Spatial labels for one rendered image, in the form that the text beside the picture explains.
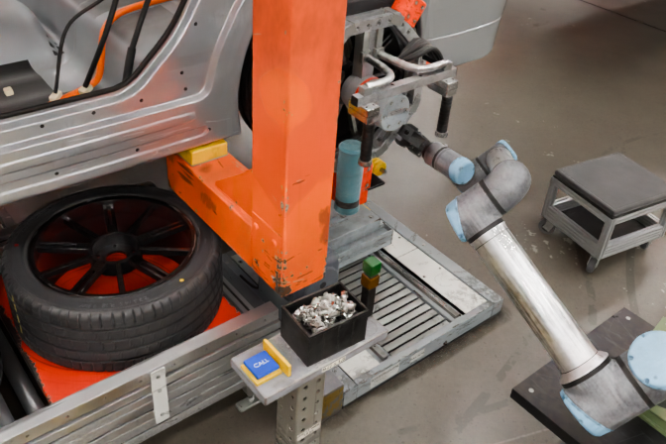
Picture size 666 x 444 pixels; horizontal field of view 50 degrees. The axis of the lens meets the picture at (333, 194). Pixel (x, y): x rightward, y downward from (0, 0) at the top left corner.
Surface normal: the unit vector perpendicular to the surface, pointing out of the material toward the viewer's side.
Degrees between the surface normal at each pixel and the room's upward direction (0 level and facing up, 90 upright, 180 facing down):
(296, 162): 90
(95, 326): 90
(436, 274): 0
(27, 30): 50
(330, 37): 90
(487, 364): 0
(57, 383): 0
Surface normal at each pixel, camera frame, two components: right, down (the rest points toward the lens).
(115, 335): 0.23, 0.57
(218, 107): 0.62, 0.48
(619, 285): 0.07, -0.82
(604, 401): -0.30, -0.04
